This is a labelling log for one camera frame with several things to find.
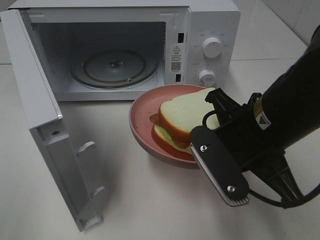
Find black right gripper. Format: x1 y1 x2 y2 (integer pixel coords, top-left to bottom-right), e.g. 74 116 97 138
190 88 288 207

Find toast sandwich with lettuce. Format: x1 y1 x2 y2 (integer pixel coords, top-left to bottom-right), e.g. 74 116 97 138
149 87 214 161

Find pink round plate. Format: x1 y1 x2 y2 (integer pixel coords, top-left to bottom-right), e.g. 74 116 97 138
128 84 207 169

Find white microwave door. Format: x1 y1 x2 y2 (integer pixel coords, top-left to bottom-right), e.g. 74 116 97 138
0 9 107 231

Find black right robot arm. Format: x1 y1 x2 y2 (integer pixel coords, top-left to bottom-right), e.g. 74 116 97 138
190 29 320 209

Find white lower timer knob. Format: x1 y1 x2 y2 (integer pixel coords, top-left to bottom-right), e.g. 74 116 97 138
198 69 217 88

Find white upper power knob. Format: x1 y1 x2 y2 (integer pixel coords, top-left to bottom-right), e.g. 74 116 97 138
202 36 223 59

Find glass microwave turntable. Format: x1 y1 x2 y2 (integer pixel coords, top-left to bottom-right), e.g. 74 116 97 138
70 49 159 89

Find white microwave oven body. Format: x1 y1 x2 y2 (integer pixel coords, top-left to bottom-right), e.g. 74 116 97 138
5 0 241 102

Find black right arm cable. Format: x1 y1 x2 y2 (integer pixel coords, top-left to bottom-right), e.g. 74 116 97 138
202 63 320 209

